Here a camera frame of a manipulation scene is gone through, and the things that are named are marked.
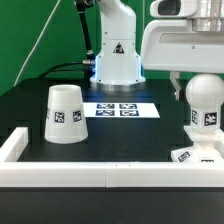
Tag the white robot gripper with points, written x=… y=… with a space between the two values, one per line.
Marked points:
x=172 y=45

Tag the white lamp bulb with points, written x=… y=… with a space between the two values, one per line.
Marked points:
x=205 y=95

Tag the white lamp base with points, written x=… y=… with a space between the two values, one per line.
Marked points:
x=208 y=147

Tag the white lamp shade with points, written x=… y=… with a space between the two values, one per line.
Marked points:
x=65 y=121

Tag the white fiducial marker sheet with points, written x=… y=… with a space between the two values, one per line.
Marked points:
x=121 y=110

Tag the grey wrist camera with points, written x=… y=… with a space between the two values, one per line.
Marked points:
x=173 y=8

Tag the white table border frame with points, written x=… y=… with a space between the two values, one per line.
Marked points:
x=14 y=173

